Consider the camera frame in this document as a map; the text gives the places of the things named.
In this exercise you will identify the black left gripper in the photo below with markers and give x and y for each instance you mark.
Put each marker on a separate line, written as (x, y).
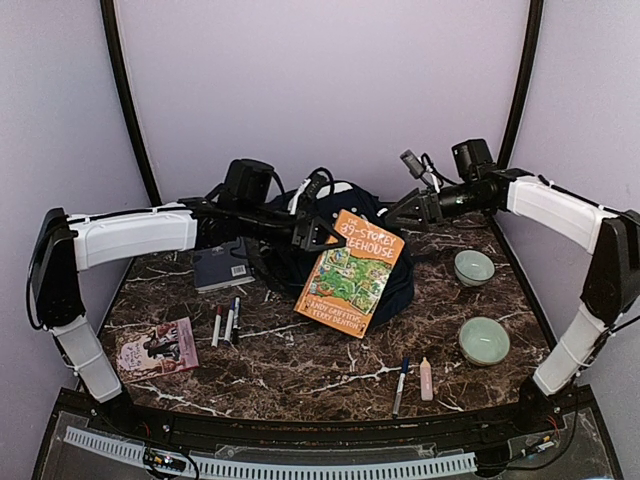
(304, 234)

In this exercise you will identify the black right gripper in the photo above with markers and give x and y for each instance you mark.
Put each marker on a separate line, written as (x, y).
(429, 207)

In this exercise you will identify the navy blue student backpack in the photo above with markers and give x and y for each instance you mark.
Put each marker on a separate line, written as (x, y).
(287, 268)

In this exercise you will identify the orange treehouse book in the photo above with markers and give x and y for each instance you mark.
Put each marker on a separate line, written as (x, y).
(347, 282)

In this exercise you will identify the dark blue hardcover book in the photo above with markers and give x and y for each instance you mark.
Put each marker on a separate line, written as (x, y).
(223, 266)

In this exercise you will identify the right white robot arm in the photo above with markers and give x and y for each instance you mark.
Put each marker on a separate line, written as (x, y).
(610, 237)

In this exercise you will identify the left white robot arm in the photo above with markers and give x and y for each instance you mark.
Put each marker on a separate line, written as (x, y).
(69, 244)

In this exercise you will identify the far green ceramic bowl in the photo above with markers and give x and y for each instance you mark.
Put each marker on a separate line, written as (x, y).
(473, 268)

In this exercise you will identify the green ceramic bowl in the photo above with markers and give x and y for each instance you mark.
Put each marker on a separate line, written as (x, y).
(483, 341)
(473, 268)

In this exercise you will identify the blue cap marker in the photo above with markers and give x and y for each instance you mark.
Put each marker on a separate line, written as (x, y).
(227, 338)

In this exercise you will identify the red cap marker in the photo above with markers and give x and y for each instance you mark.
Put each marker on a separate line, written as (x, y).
(217, 326)

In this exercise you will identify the near green ceramic bowl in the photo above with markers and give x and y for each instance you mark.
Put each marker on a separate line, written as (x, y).
(483, 341)

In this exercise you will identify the blue pen near front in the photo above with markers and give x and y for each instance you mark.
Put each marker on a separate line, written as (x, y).
(400, 387)

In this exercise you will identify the pink highlighter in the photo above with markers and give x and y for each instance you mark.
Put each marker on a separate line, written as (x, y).
(426, 385)

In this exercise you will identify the pink cover book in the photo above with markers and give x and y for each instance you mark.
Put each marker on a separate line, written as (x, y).
(155, 351)

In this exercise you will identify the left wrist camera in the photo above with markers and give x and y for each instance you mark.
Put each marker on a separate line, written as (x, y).
(318, 184)

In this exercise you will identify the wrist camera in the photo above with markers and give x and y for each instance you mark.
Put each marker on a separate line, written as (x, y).
(421, 168)
(318, 184)

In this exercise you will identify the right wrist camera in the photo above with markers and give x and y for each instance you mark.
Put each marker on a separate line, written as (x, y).
(421, 168)

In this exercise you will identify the right black frame post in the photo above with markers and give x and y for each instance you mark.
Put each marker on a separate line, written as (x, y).
(523, 79)

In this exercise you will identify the black frame post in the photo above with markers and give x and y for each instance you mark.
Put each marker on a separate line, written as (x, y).
(523, 79)
(125, 96)

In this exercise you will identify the white slotted cable duct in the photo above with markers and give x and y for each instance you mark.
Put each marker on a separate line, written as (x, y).
(244, 463)

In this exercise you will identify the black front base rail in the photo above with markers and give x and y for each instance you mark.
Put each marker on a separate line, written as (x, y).
(247, 415)

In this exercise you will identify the left black frame post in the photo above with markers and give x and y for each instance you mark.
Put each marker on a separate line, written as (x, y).
(125, 96)

